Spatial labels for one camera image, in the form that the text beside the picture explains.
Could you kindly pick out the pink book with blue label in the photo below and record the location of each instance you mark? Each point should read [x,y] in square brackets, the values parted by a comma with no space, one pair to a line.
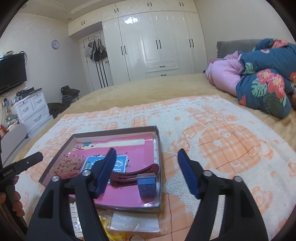
[134,152]

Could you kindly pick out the white card with earrings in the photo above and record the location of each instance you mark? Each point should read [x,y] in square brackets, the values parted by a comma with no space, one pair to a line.
[135,222]

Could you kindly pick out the white drawer cabinet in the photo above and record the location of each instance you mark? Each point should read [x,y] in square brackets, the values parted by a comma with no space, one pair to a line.
[33,112]

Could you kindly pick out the round wall clock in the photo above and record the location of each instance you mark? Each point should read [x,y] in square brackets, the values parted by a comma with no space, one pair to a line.
[55,44]

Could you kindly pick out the black wall television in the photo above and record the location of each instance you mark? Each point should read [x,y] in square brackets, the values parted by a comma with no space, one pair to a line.
[12,72]

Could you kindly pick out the white claw hair clip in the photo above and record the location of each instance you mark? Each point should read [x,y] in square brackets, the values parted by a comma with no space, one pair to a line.
[75,221]

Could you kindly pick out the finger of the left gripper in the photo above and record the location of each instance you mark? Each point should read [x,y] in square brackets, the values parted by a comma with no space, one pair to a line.
[14,169]

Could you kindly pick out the grey chair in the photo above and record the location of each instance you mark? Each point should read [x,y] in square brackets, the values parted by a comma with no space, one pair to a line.
[13,142]

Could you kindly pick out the orange white plaid blanket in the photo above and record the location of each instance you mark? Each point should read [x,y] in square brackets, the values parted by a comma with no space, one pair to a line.
[222,137]

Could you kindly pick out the dark clothes pile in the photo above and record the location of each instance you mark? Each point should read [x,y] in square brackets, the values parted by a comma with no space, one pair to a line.
[68,96]

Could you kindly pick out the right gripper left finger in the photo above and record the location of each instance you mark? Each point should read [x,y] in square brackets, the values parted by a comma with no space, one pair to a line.
[51,219]

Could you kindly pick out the white wardrobe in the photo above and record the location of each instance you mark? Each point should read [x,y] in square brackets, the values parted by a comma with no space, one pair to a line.
[147,39]

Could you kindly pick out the small blue cube box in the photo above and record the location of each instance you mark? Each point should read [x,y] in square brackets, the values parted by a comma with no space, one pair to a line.
[147,185]

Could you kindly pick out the grey shallow cardboard box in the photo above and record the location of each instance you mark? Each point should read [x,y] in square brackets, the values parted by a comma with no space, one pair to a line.
[124,131]

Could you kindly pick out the left hand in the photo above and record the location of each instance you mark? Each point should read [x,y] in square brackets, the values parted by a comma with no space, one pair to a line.
[17,205]

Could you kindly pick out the dark red hair clip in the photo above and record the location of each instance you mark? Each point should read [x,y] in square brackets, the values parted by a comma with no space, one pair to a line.
[119,179]

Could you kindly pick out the tan bed cover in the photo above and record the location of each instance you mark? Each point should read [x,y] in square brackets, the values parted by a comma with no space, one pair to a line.
[136,93]

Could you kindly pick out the blue floral quilt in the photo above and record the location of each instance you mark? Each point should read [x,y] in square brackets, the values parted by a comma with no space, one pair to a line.
[267,78]

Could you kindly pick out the white door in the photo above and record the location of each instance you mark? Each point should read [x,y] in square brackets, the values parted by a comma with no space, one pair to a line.
[98,74]

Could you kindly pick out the pink quilt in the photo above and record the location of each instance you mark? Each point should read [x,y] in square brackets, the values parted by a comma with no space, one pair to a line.
[225,73]

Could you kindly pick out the sheer red-dotted bow hairpiece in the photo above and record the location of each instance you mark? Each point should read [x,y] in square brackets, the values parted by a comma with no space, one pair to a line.
[69,167]

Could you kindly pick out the grey headboard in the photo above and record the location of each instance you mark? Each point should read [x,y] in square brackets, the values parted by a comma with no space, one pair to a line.
[228,47]

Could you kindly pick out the bags hanging on door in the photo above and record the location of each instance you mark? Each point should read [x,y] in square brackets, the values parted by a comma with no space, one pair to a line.
[96,50]

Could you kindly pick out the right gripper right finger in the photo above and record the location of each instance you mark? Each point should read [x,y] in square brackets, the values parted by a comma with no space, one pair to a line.
[241,220]

